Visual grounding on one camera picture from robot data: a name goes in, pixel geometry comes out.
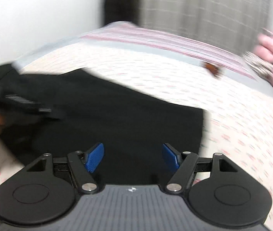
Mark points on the black pants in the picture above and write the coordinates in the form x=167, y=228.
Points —
x=132, y=126

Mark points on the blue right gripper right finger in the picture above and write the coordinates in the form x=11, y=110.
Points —
x=171, y=157

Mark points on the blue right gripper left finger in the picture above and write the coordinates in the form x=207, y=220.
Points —
x=93, y=157

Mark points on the brown hair claw clip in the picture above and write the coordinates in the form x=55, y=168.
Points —
x=214, y=70

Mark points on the striped folded cloth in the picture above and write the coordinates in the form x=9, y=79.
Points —
x=262, y=68

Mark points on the pink striped blanket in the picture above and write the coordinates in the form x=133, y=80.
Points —
x=126, y=32

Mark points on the cherry print bed sheet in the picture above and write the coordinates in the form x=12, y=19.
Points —
x=227, y=185

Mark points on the grey star curtain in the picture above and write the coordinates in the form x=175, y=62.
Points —
x=232, y=25

